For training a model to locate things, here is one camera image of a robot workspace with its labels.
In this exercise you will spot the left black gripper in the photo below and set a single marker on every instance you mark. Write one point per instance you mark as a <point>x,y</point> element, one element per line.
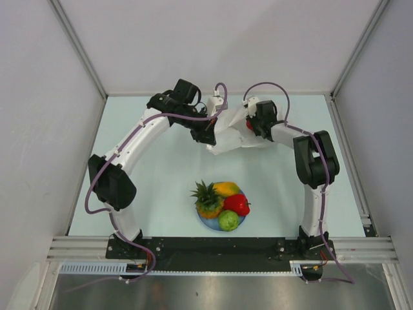
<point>206,134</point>

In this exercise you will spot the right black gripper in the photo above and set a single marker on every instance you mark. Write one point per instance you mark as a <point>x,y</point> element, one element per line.
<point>257,132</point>

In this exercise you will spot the fake red wax apple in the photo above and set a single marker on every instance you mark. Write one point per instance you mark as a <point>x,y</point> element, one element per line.
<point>249,125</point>

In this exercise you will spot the white plastic bag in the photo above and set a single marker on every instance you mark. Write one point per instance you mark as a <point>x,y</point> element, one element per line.
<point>232,133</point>

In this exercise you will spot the fake mango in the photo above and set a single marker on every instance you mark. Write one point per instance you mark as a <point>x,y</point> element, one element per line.
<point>226,189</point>

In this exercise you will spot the fake pineapple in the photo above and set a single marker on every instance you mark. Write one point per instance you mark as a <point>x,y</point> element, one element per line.
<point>209,204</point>

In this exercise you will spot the fake red fruit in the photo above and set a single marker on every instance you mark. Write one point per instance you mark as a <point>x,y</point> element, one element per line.
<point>237,203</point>

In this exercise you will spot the fake green fruit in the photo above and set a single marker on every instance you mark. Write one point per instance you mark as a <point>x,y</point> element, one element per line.
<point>228,220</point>

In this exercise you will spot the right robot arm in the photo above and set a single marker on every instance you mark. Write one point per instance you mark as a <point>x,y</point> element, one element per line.
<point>316,165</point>

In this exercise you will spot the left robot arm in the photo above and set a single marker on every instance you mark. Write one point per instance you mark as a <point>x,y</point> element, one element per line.
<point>110,174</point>

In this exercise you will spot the blue plastic plate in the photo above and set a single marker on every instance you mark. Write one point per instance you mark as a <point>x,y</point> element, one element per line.
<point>213,223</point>

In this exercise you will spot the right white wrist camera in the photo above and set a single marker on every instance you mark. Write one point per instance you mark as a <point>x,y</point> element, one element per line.
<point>251,105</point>

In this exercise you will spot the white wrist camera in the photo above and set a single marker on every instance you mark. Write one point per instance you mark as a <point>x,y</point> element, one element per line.
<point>214,104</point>
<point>251,105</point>

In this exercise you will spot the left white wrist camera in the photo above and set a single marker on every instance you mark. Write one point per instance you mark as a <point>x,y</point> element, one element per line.
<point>214,104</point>

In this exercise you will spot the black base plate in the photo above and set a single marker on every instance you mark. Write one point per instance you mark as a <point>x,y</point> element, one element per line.
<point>233,255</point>

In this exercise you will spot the white slotted cable duct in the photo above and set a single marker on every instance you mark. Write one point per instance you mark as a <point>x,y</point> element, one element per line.
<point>131,269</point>

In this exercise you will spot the aluminium frame rail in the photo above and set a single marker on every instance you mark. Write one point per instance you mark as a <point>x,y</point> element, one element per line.
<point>352,250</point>

